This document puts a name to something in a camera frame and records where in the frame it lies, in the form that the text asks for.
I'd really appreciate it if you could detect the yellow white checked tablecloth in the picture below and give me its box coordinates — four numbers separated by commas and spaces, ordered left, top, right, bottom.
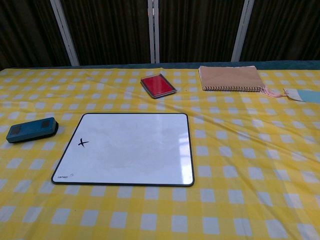
0, 65, 320, 240

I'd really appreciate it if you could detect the blue whiteboard eraser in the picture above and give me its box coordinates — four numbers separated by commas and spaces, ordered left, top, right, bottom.
6, 116, 60, 144

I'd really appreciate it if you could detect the red card case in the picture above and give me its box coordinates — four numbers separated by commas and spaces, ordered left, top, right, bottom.
140, 73, 178, 100

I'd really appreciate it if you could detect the white frame post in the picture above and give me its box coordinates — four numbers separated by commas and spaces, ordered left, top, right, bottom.
147, 0, 161, 64
231, 0, 255, 63
49, 0, 80, 67

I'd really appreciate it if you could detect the blue white bookmark pink tassel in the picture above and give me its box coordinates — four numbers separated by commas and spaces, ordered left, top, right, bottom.
259, 86, 320, 104

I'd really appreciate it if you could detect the brown spiral notebook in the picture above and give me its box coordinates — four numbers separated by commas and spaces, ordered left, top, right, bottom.
198, 65, 265, 93

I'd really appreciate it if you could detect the white whiteboard black frame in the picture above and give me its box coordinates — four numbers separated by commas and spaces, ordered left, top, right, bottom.
51, 112, 195, 188

